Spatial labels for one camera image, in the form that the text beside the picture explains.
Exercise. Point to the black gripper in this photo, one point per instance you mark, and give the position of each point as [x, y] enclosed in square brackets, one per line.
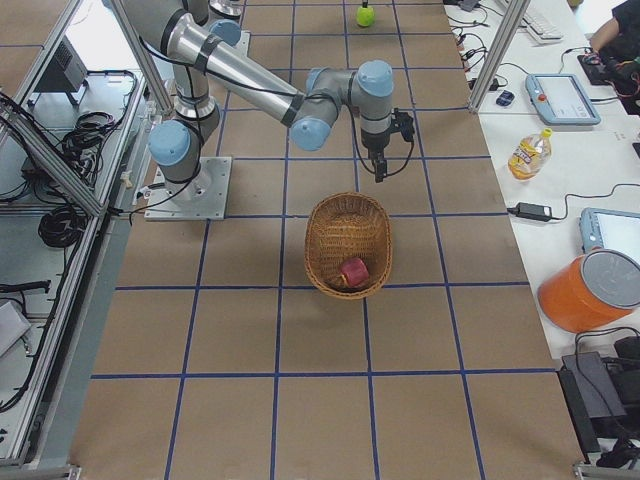
[373, 144]

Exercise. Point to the red apple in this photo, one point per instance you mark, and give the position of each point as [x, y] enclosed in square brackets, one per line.
[354, 272]

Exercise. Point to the green apple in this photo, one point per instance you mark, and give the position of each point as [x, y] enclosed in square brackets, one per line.
[365, 16]

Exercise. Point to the woven wicker basket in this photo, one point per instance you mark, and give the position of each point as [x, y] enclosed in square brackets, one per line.
[343, 226]

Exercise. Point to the small dark blue mouse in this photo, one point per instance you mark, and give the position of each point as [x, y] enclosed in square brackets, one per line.
[505, 98]

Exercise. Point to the yellow juice bottle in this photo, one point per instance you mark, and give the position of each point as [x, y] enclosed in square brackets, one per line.
[530, 155]

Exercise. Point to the black power adapter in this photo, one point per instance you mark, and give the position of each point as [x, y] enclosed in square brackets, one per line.
[531, 211]

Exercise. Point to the blue teach pendant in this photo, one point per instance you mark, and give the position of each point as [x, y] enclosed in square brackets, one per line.
[560, 100]
[610, 229]

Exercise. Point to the orange bucket with grey lid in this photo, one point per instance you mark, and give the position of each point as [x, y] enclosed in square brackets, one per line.
[594, 290]

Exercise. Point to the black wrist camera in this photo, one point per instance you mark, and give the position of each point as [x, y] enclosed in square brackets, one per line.
[403, 123]

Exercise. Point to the aluminium frame post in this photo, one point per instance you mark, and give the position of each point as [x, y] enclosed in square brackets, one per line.
[504, 35]

